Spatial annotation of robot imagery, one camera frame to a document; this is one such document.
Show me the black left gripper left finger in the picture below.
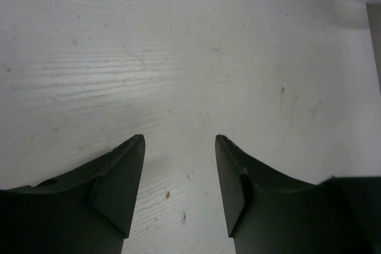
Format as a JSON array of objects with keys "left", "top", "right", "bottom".
[{"left": 1, "top": 134, "right": 145, "bottom": 253}]

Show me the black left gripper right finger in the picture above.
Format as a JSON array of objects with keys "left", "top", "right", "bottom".
[{"left": 215, "top": 135, "right": 380, "bottom": 253}]

